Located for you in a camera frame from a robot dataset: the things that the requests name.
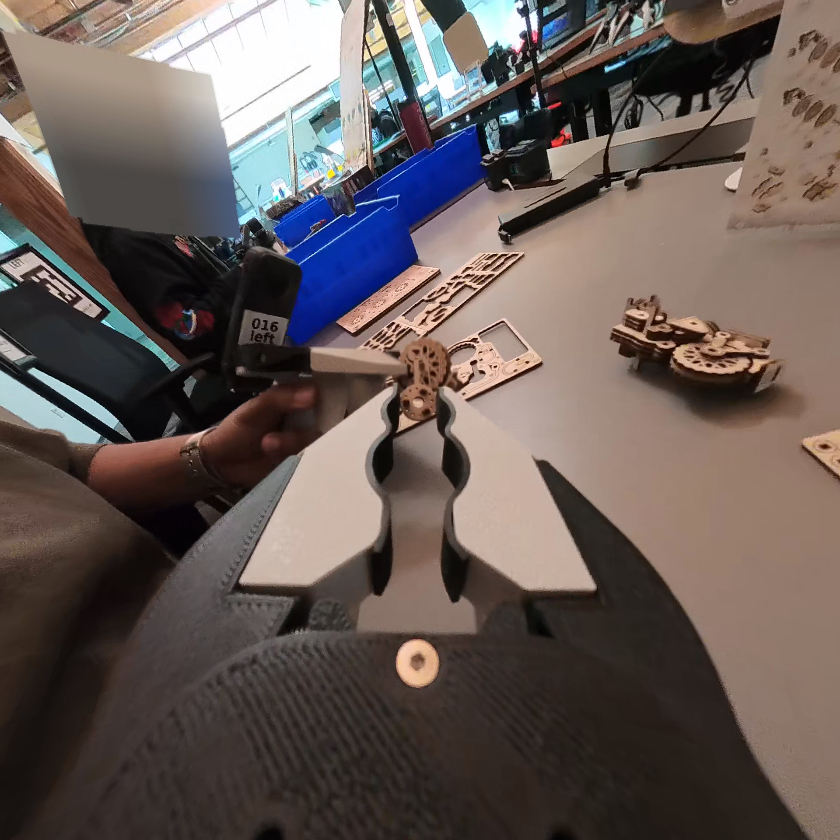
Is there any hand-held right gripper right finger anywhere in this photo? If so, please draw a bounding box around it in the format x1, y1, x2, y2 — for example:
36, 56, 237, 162
438, 387, 599, 630

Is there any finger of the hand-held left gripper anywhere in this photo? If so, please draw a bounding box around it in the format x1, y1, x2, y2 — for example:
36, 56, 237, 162
307, 346, 409, 429

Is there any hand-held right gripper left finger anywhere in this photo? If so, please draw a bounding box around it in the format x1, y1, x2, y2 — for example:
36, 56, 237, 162
238, 386, 401, 627

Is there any wooden gear assembly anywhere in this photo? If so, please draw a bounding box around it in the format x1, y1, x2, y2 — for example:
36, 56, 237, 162
397, 338, 455, 421

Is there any person's left forearm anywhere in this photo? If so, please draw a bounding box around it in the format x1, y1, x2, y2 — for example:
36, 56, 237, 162
85, 427, 224, 516

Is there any grey desk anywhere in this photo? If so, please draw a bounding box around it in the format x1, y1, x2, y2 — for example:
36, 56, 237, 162
308, 98, 840, 840

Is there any person's left hand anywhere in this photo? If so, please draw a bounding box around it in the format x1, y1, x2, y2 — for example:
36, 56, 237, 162
215, 387, 319, 491

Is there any small engraved wooden sheet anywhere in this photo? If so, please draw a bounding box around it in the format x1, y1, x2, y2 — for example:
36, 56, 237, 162
336, 266, 442, 336

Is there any long wooden cutout sheet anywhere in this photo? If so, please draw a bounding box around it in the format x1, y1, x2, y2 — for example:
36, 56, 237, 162
360, 252, 526, 355

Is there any silver wristwatch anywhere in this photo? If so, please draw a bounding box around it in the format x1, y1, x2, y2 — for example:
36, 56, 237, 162
178, 427, 225, 492

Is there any wooden sheet with round holes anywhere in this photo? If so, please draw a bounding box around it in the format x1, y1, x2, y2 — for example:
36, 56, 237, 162
400, 318, 543, 429

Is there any black office chair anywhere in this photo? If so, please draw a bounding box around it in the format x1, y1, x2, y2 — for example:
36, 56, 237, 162
0, 282, 221, 447

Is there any framed marker sign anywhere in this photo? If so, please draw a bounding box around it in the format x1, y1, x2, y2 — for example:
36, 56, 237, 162
0, 243, 109, 322

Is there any leaning plywood board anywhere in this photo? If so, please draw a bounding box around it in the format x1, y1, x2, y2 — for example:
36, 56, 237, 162
338, 0, 376, 173

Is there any wooden mechanical model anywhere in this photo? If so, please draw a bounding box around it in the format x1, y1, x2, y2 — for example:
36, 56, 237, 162
609, 295, 785, 395

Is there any black flat bar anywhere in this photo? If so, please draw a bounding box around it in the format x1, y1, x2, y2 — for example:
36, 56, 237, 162
497, 176, 603, 242

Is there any black power station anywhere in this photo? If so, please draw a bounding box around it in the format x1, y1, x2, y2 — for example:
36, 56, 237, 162
481, 141, 552, 193

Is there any small flat wooden piece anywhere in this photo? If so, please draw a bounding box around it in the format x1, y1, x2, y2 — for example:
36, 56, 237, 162
801, 430, 840, 478

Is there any long workbench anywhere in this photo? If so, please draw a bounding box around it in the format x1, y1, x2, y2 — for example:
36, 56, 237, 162
430, 13, 782, 142

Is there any black tripod stand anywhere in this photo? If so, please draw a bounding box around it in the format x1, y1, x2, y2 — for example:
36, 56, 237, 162
515, 0, 551, 111

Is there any grey flat board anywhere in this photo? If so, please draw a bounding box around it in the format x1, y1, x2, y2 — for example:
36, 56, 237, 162
548, 98, 762, 182

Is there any printed instruction booklet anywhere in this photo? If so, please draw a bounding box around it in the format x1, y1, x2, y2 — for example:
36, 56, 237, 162
727, 0, 840, 231

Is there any black cable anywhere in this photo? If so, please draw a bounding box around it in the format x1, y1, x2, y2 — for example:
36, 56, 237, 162
594, 39, 756, 191

